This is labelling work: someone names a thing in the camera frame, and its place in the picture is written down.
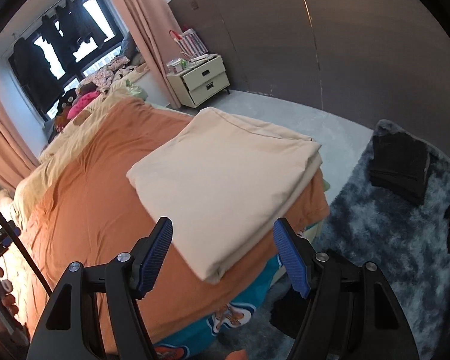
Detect large white jacket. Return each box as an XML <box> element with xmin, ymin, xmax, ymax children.
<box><xmin>127</xmin><ymin>107</ymin><xmax>328</xmax><ymax>284</ymax></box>

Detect cream bedside cabinet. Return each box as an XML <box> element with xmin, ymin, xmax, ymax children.
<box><xmin>167</xmin><ymin>54</ymin><xmax>230</xmax><ymax>108</ymax></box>

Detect grey shaggy rug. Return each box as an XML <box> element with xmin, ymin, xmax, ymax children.
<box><xmin>217</xmin><ymin>118</ymin><xmax>450</xmax><ymax>360</ymax></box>

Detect orange blanket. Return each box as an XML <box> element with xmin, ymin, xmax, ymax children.
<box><xmin>16</xmin><ymin>96</ymin><xmax>331</xmax><ymax>346</ymax></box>

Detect folded black clothes pile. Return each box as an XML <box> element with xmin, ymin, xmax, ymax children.
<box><xmin>368</xmin><ymin>133</ymin><xmax>431</xmax><ymax>206</ymax></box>

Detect blue cartoon bed sheet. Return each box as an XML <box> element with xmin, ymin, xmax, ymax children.
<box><xmin>153</xmin><ymin>213</ymin><xmax>331</xmax><ymax>360</ymax></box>

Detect pink plush toy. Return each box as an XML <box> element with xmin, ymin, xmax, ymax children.
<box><xmin>67</xmin><ymin>90</ymin><xmax>101</xmax><ymax>119</ymax></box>

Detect pink curtain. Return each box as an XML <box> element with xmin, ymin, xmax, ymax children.
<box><xmin>112</xmin><ymin>0</ymin><xmax>181</xmax><ymax>108</ymax></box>

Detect dark hanging clothes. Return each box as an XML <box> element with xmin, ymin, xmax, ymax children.
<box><xmin>9</xmin><ymin>0</ymin><xmax>122</xmax><ymax>115</ymax></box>

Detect beige duvet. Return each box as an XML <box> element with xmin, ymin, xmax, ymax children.
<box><xmin>10</xmin><ymin>85</ymin><xmax>148</xmax><ymax>227</ymax></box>

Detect striped gift bag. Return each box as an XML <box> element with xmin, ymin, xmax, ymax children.
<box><xmin>169</xmin><ymin>28</ymin><xmax>209</xmax><ymax>59</ymax></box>

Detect black cable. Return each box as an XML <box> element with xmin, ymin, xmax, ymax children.
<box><xmin>0</xmin><ymin>190</ymin><xmax>53</xmax><ymax>295</ymax></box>

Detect floral patterned clothes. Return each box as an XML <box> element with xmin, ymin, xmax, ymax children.
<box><xmin>75</xmin><ymin>55</ymin><xmax>149</xmax><ymax>95</ymax></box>

